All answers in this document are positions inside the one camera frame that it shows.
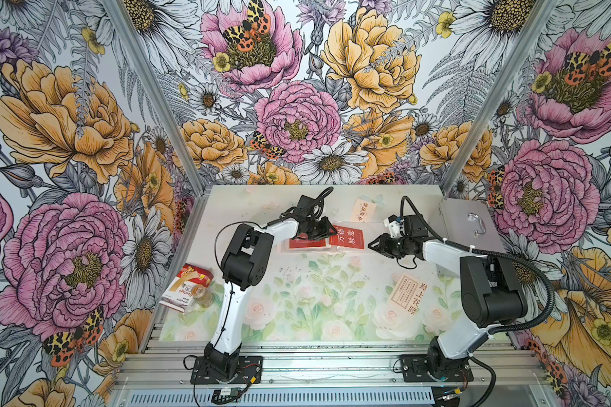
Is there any red card with white characters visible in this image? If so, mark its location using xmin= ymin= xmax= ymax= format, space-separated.
xmin=329 ymin=226 xmax=365 ymax=249

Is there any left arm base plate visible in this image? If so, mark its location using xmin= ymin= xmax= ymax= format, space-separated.
xmin=190 ymin=355 xmax=264 ymax=385

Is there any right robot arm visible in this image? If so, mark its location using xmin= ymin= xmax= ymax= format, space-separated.
xmin=368 ymin=215 xmax=527 ymax=381

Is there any silver metal case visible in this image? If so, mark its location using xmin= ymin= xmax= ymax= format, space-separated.
xmin=439 ymin=198 xmax=504 ymax=252

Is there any aluminium rail frame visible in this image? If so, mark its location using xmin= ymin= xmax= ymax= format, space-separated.
xmin=109 ymin=325 xmax=561 ymax=406

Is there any small pink card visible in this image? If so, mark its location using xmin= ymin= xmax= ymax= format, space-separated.
xmin=350 ymin=198 xmax=377 ymax=223

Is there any small plastic bottle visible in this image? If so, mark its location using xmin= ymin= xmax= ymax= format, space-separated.
xmin=191 ymin=284 xmax=214 ymax=310

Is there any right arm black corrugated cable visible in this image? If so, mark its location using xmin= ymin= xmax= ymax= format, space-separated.
xmin=399 ymin=195 xmax=557 ymax=407

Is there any red and white box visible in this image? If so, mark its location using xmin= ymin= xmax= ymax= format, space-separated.
xmin=160 ymin=264 xmax=214 ymax=314

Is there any cream card with framed text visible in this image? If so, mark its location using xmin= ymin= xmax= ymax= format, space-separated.
xmin=390 ymin=273 xmax=429 ymax=315

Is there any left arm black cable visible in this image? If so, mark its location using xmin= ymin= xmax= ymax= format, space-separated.
xmin=190 ymin=187 xmax=335 ymax=393

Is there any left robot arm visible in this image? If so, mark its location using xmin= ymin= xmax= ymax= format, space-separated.
xmin=204 ymin=187 xmax=337 ymax=382

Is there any red landscape greeting card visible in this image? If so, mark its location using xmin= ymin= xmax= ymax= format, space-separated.
xmin=288 ymin=238 xmax=329 ymax=250

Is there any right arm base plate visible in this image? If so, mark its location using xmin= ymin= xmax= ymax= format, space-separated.
xmin=397 ymin=354 xmax=474 ymax=383

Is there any pink photo album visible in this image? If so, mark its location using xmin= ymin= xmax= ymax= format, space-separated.
xmin=278 ymin=221 xmax=387 ymax=254

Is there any small green circuit board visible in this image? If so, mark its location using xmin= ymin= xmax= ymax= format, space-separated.
xmin=210 ymin=388 xmax=240 ymax=405

